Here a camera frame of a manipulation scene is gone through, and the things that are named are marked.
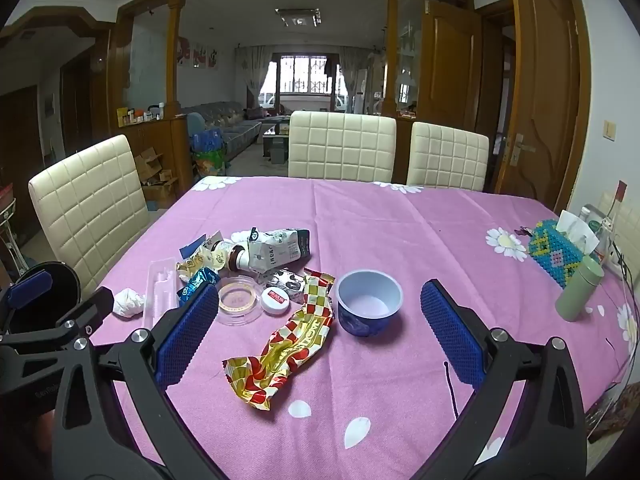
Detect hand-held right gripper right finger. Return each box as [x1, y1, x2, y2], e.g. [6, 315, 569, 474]
[420, 279, 588, 480]

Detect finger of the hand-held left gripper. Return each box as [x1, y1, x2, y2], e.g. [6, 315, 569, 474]
[0, 270, 55, 333]
[0, 286, 116, 361]

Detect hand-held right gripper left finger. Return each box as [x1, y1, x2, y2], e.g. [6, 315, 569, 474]
[52, 280, 221, 480]

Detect black round waste bin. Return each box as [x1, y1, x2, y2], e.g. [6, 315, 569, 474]
[7, 261, 82, 336]

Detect clear plastic tray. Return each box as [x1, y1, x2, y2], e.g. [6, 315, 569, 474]
[142, 258, 183, 333]

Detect blue foil wrapper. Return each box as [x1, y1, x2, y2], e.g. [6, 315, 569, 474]
[179, 266, 221, 306]

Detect pale blue plastic bowl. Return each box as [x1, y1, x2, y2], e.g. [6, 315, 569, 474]
[336, 269, 404, 337]

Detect red gold checkered wrapper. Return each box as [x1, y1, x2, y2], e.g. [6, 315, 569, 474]
[222, 268, 337, 411]

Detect black white milk carton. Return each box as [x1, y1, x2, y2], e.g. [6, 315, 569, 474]
[247, 228, 311, 273]

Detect white metal stand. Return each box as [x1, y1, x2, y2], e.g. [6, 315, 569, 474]
[0, 199, 31, 273]

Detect white crumpled tissue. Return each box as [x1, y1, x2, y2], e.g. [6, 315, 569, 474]
[112, 287, 147, 320]

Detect clear round lid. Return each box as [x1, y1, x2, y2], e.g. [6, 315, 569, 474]
[216, 276, 265, 326]

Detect gold snack packet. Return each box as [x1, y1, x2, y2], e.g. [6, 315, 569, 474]
[175, 231, 232, 281]

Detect blue white small carton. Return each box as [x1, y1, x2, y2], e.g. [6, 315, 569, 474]
[180, 234, 208, 257]

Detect brown glass bottle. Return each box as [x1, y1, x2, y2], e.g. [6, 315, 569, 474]
[227, 244, 263, 273]

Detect white cap red label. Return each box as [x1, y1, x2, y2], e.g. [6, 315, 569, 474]
[260, 287, 291, 317]

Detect cream quilted chair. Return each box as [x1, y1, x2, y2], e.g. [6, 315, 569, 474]
[288, 110, 397, 183]
[28, 134, 151, 301]
[406, 121, 490, 192]

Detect cow print packet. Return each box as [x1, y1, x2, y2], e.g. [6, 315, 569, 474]
[262, 268, 307, 303]

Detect beaded tissue box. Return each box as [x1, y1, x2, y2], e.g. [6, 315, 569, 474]
[528, 210, 601, 288]

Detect green thermos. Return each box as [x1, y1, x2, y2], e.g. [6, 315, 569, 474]
[555, 256, 606, 321]

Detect open cardboard box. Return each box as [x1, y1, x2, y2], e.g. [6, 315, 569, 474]
[134, 147, 163, 183]
[141, 170, 180, 208]

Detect colourful printed bag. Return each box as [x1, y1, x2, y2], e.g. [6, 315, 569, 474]
[190, 127, 226, 177]

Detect clear plastic container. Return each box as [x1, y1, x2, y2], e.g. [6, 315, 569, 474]
[580, 204, 615, 263]

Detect low wooden cabinet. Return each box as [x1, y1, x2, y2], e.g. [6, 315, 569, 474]
[117, 115, 190, 196]

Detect dark coffee table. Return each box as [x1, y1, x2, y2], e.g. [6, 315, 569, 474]
[262, 122, 291, 163]

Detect grey sofa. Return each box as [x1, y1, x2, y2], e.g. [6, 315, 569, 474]
[182, 101, 263, 161]

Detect wooden door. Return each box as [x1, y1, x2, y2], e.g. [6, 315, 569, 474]
[492, 0, 586, 211]
[420, 2, 483, 131]

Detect patterned curtain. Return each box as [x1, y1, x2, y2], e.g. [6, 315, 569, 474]
[340, 45, 371, 111]
[235, 45, 273, 111]

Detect barred window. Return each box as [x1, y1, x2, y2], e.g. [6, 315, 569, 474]
[272, 55, 341, 96]

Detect ceiling lamp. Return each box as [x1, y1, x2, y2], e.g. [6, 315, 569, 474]
[275, 7, 322, 28]

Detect thin black cord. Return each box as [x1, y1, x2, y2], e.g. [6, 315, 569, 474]
[444, 361, 459, 418]

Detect black cable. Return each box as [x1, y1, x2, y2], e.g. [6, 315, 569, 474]
[607, 240, 640, 311]

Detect red wall pictures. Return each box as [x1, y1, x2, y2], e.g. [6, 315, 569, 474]
[177, 37, 221, 68]

